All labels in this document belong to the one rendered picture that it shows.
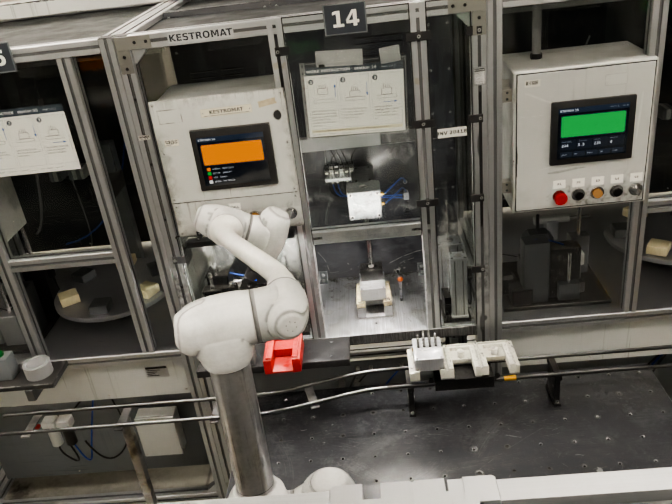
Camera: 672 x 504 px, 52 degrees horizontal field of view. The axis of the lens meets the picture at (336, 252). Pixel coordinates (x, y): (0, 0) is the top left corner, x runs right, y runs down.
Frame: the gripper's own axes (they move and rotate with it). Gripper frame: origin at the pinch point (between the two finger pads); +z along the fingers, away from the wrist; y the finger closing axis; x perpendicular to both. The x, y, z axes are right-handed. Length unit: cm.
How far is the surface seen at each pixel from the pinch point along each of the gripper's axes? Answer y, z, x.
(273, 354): -14.5, 10.2, -1.6
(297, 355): -21.6, 4.8, 3.5
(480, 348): -82, -16, -2
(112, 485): 29, 133, -51
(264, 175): 7.7, -48.8, -6.1
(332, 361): -34.4, 5.1, 0.3
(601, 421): -123, -12, 17
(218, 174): 21.5, -44.1, -6.5
